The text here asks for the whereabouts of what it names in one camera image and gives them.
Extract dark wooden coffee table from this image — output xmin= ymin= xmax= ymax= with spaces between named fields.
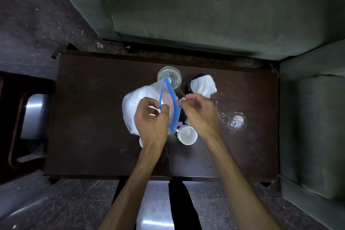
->
xmin=44 ymin=50 xmax=280 ymax=183

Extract person's left forearm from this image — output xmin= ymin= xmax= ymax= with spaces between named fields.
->
xmin=98 ymin=143 xmax=165 ymax=230

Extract person's left hand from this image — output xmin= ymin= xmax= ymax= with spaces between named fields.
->
xmin=133 ymin=97 xmax=170 ymax=152

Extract small dark wooden side table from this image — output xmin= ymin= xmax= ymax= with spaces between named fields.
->
xmin=0 ymin=72 xmax=54 ymax=182

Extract person's black trousers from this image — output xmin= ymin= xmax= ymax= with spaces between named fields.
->
xmin=112 ymin=180 xmax=203 ymax=230

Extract black mesh holder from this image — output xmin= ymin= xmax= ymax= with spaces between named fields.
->
xmin=188 ymin=73 xmax=208 ymax=96

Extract green fabric armchair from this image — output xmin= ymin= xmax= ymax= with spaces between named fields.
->
xmin=44 ymin=0 xmax=345 ymax=62

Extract clear drinking glass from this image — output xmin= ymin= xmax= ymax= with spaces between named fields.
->
xmin=157 ymin=66 xmax=183 ymax=90

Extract clear zip bag blue seal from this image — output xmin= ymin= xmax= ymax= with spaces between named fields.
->
xmin=121 ymin=76 xmax=181 ymax=136

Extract person's right hand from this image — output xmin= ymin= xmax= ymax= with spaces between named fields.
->
xmin=178 ymin=93 xmax=221 ymax=141

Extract green fabric sofa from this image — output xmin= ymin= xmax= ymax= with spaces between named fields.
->
xmin=279 ymin=39 xmax=345 ymax=230

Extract white tissue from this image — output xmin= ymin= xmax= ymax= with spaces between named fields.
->
xmin=190 ymin=75 xmax=218 ymax=97

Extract person's right forearm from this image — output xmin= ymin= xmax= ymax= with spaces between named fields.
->
xmin=204 ymin=133 xmax=281 ymax=230

